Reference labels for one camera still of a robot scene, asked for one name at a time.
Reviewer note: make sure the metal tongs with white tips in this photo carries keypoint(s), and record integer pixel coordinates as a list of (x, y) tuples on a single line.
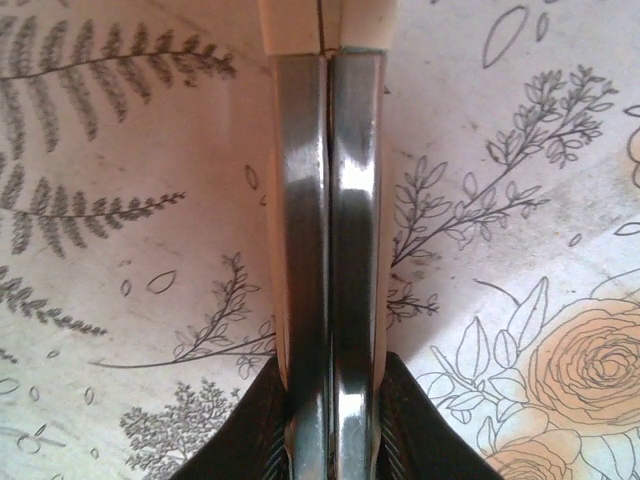
[(305, 200)]

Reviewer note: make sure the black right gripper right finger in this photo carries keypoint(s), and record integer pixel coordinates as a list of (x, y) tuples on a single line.
[(420, 440)]

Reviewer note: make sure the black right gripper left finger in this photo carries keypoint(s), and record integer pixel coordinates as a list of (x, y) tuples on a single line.
[(250, 440)]

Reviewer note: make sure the floral patterned tablecloth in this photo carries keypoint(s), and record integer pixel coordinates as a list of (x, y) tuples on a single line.
[(100, 250)]

